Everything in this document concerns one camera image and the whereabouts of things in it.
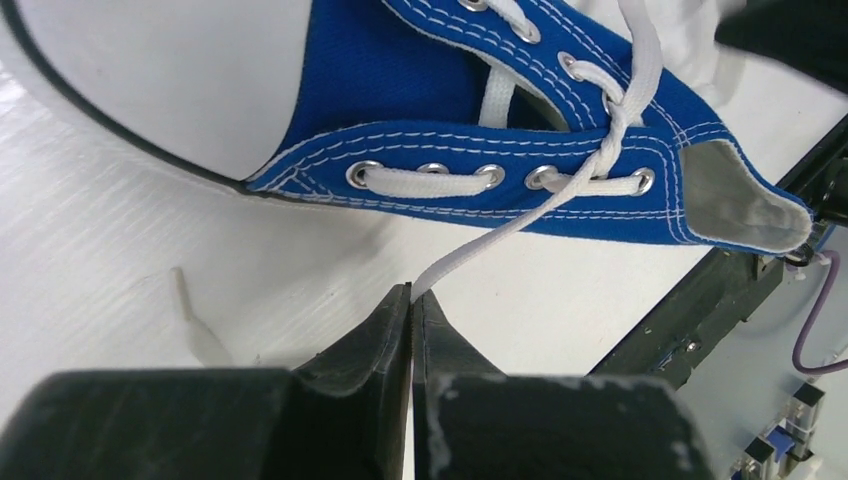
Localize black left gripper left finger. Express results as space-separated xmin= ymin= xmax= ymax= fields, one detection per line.
xmin=1 ymin=285 xmax=410 ymax=479

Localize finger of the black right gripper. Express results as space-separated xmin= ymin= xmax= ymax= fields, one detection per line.
xmin=714 ymin=0 xmax=847 ymax=94

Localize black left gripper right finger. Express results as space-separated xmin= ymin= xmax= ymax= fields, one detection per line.
xmin=411 ymin=293 xmax=714 ymax=479

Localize white shoelace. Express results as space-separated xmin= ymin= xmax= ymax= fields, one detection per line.
xmin=168 ymin=0 xmax=743 ymax=369

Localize blue canvas sneaker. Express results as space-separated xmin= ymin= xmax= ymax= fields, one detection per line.
xmin=1 ymin=1 xmax=813 ymax=254

